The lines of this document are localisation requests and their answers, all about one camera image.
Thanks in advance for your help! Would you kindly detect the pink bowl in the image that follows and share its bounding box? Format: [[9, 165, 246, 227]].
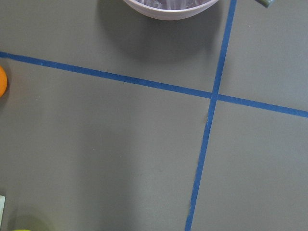
[[125, 0, 217, 21]]

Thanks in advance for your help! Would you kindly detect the orange fruit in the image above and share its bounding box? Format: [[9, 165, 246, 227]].
[[0, 66, 8, 97]]

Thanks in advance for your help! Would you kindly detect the metal scoop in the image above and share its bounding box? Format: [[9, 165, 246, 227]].
[[256, 0, 275, 8]]

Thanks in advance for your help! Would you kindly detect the wooden cutting board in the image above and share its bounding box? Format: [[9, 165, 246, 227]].
[[0, 195, 6, 226]]

